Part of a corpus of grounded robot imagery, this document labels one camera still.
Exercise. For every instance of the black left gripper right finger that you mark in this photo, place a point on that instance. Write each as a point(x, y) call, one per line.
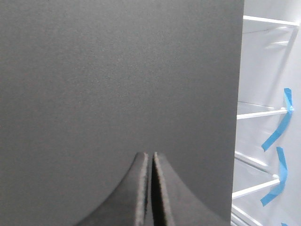
point(173, 203)

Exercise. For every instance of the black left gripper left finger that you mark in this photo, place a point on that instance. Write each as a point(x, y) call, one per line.
point(127, 204)

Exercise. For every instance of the grey fridge door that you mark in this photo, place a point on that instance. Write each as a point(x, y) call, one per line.
point(86, 84)

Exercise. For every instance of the bottom white fridge shelf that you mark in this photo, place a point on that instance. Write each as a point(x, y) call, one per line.
point(241, 218)

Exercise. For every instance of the white fridge shelf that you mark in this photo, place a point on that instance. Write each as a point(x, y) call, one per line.
point(258, 24)
point(251, 175)
point(241, 218)
point(248, 110)

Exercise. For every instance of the top white fridge shelf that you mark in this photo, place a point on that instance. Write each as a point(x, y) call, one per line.
point(258, 24)

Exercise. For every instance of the upper blue tape strip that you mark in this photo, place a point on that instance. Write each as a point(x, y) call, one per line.
point(284, 122)

